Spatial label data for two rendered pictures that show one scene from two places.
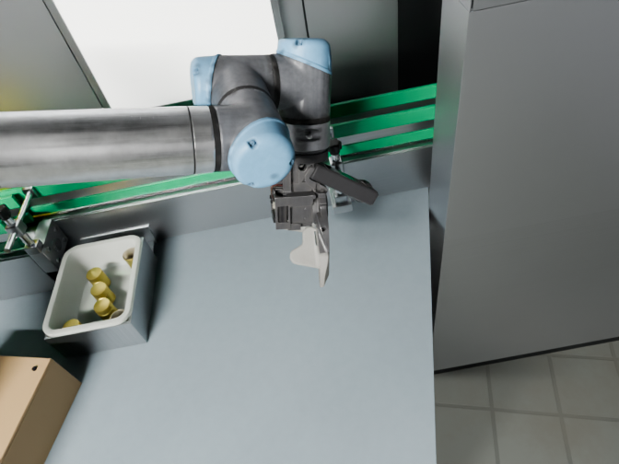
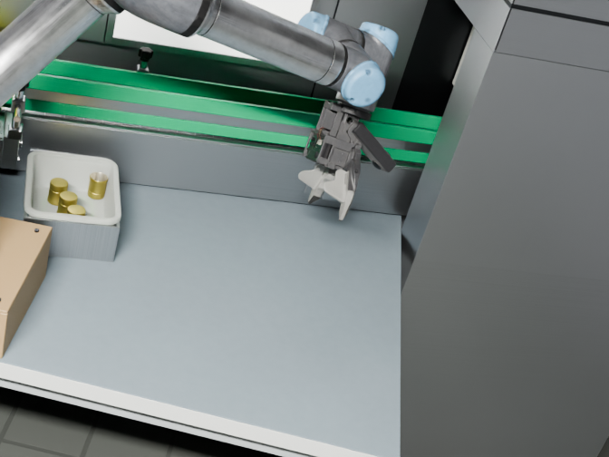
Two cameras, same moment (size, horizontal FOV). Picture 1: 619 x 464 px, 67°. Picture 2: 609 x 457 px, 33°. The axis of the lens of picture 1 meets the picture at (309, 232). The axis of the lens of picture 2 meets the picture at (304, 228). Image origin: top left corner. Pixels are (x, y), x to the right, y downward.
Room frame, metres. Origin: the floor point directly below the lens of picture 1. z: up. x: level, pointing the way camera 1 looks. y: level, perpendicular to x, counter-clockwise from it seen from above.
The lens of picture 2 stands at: (-1.04, 0.64, 1.89)
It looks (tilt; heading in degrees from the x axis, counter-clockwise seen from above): 32 degrees down; 338
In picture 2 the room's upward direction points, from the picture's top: 17 degrees clockwise
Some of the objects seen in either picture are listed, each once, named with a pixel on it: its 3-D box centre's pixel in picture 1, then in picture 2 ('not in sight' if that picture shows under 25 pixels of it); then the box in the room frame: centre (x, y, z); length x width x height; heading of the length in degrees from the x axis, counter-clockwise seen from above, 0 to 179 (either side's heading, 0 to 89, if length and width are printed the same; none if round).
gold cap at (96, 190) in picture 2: (134, 260); (97, 186); (0.71, 0.39, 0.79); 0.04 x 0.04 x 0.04
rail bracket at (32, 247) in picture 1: (21, 221); (18, 101); (0.73, 0.56, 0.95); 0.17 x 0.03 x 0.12; 178
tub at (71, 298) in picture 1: (104, 292); (70, 203); (0.63, 0.45, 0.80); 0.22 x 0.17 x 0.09; 178
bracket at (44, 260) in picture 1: (50, 245); (13, 140); (0.75, 0.56, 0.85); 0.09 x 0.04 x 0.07; 178
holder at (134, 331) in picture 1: (108, 284); (69, 199); (0.66, 0.45, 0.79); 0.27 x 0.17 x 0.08; 178
